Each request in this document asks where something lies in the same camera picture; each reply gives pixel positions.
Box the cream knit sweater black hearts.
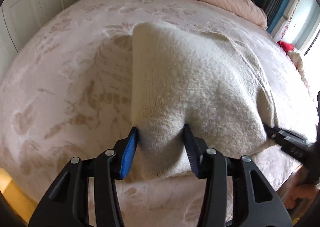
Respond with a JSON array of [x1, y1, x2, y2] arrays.
[[131, 22, 277, 180]]

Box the red and cream clothes pile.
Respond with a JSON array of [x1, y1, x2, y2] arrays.
[[277, 41, 310, 90]]

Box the person right hand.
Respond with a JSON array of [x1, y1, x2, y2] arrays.
[[284, 185, 319, 209]]

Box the pink floral bedspread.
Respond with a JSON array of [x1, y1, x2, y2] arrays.
[[1, 0, 317, 226]]

